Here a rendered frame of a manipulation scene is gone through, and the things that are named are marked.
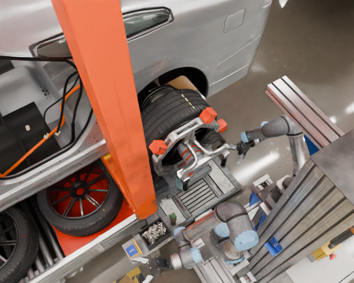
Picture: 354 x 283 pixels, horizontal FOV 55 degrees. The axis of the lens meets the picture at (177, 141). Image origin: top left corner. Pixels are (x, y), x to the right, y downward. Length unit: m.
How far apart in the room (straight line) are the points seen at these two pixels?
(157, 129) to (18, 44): 0.97
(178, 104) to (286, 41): 2.53
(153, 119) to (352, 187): 1.43
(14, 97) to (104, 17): 2.03
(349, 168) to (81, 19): 0.96
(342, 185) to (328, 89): 3.06
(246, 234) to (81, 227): 1.46
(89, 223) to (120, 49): 1.79
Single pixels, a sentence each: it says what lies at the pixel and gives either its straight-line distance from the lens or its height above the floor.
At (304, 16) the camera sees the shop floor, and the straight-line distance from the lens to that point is 5.00.
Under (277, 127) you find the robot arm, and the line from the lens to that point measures 2.11.
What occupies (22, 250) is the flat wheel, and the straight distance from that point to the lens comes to 2.86.
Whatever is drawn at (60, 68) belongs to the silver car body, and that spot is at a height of 1.02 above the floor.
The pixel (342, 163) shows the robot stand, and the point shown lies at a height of 2.03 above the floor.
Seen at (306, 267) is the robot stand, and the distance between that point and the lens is 1.96.
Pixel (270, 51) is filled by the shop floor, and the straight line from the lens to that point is 4.42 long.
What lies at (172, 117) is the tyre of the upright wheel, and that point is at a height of 1.18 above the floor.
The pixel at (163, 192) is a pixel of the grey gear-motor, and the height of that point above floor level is 0.38.
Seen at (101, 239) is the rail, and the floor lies 0.39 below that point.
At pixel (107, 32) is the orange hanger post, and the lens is 1.12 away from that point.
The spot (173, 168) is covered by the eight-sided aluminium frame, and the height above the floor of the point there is 0.63.
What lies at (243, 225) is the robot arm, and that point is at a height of 1.46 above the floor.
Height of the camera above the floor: 3.06
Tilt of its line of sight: 60 degrees down
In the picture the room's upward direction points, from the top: 1 degrees counter-clockwise
